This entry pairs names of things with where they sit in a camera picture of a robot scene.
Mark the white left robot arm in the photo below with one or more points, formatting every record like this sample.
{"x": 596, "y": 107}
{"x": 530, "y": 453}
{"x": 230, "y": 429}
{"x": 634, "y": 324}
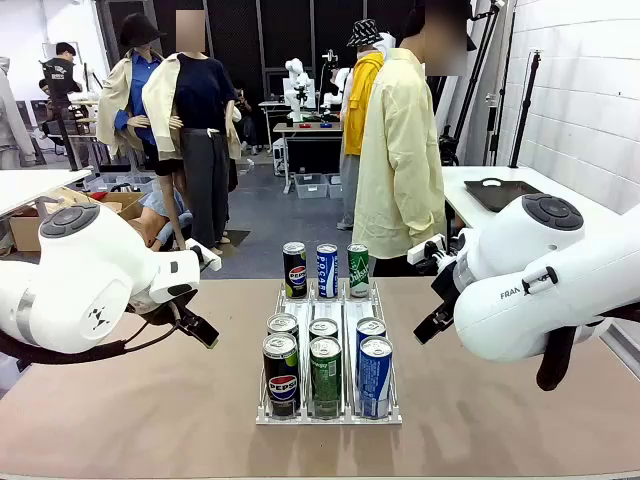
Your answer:
{"x": 75, "y": 280}

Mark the grey background table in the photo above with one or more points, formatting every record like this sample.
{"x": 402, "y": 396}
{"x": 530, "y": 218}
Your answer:
{"x": 310, "y": 129}

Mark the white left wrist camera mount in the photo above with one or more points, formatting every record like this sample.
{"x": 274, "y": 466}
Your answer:
{"x": 207, "y": 260}

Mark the mannequin in grey hoodie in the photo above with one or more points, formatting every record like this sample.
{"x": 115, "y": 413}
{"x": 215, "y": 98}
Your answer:
{"x": 12, "y": 125}

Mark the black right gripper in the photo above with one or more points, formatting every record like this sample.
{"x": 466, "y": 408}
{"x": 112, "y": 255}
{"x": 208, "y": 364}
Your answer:
{"x": 446, "y": 287}

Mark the mannequin in yellow hoodie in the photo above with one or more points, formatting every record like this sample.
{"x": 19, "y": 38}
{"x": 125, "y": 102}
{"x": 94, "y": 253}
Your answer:
{"x": 362, "y": 100}

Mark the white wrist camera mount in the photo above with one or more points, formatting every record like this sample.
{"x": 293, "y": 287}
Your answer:
{"x": 417, "y": 255}
{"x": 207, "y": 260}

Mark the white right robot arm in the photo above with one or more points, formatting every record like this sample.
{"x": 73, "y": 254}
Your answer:
{"x": 550, "y": 300}

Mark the black serving tray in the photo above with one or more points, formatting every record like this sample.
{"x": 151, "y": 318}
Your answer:
{"x": 500, "y": 197}

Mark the grey plastic bin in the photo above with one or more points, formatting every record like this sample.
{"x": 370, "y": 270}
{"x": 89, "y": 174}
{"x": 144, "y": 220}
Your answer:
{"x": 310, "y": 187}
{"x": 335, "y": 187}

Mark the green Chilsung cider can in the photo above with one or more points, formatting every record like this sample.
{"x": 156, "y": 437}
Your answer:
{"x": 358, "y": 272}

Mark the mannequin in blue shirt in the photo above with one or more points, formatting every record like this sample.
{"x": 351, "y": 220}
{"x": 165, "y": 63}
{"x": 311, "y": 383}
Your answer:
{"x": 137, "y": 75}

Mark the black white bucket hat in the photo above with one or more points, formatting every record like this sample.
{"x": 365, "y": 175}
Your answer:
{"x": 365, "y": 32}

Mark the person in yellow shirt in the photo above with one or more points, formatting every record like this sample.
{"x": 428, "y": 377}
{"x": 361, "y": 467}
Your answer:
{"x": 390, "y": 150}

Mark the blue Pocari Sweat can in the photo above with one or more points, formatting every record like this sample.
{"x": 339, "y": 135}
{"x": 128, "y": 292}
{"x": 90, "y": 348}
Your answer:
{"x": 327, "y": 272}
{"x": 375, "y": 385}
{"x": 371, "y": 327}

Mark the black brimmed hat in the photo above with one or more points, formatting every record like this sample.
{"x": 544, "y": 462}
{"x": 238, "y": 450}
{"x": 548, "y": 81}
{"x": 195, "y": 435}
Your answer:
{"x": 140, "y": 30}

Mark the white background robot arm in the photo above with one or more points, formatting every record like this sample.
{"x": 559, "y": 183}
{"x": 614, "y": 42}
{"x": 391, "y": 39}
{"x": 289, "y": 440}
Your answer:
{"x": 334, "y": 95}
{"x": 299, "y": 85}

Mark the black light stand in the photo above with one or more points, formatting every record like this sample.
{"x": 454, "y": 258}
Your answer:
{"x": 525, "y": 115}

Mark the mannequin in navy tee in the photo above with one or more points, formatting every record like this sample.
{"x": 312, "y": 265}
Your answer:
{"x": 200, "y": 95}

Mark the person in black shirt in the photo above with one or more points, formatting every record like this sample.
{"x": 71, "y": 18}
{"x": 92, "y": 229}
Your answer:
{"x": 60, "y": 75}

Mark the seated person in dark clothes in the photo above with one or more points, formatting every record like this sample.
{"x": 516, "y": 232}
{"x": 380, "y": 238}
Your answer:
{"x": 245, "y": 120}

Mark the green soda can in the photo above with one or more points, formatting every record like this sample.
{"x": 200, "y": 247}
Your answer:
{"x": 325, "y": 380}
{"x": 323, "y": 329}

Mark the black Pepsi can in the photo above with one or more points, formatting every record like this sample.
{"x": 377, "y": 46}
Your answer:
{"x": 282, "y": 385}
{"x": 295, "y": 272}
{"x": 282, "y": 325}

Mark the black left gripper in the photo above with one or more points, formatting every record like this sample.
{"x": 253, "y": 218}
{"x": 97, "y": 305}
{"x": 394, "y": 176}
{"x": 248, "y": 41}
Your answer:
{"x": 167, "y": 311}

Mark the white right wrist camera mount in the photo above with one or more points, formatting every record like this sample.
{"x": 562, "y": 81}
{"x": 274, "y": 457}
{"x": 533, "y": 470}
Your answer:
{"x": 417, "y": 255}

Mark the person's right forearm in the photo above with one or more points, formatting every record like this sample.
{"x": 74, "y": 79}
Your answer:
{"x": 425, "y": 210}

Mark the brown cardboard box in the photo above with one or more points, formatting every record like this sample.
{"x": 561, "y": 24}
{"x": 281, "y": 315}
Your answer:
{"x": 25, "y": 230}

